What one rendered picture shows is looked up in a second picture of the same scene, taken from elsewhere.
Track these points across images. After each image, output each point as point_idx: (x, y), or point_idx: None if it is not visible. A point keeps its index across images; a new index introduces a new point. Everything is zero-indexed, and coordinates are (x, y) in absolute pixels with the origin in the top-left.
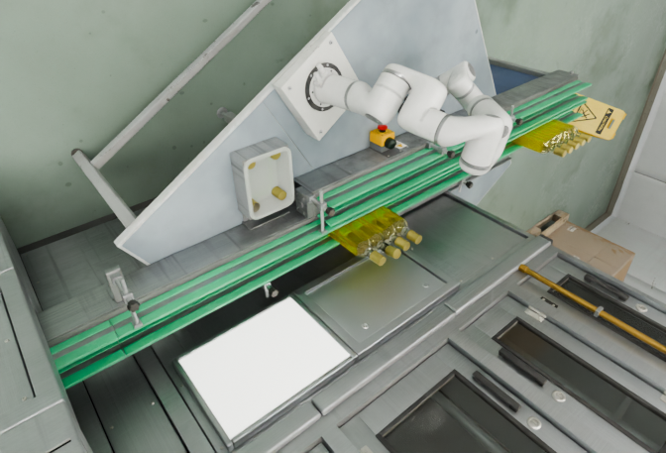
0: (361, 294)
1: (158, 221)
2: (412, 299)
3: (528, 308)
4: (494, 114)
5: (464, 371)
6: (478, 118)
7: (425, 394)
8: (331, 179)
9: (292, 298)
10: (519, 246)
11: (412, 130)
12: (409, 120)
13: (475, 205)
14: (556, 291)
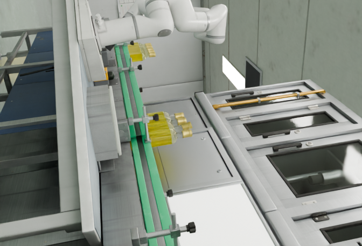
0: (190, 164)
1: (93, 190)
2: (211, 147)
3: (240, 118)
4: (203, 9)
5: (268, 152)
6: (219, 6)
7: (277, 169)
8: (118, 108)
9: None
10: (195, 102)
11: (193, 28)
12: (190, 21)
13: (147, 102)
14: (234, 107)
